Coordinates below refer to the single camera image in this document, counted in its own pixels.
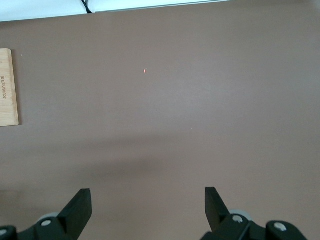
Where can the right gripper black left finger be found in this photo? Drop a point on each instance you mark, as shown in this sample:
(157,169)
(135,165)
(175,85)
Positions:
(67,220)

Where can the brown table mat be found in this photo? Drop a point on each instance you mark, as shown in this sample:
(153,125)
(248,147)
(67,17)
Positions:
(175,125)

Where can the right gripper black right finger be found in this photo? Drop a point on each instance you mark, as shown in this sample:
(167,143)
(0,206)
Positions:
(220,220)

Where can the bamboo cutting board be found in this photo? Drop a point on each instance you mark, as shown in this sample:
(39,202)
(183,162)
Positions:
(8,87)

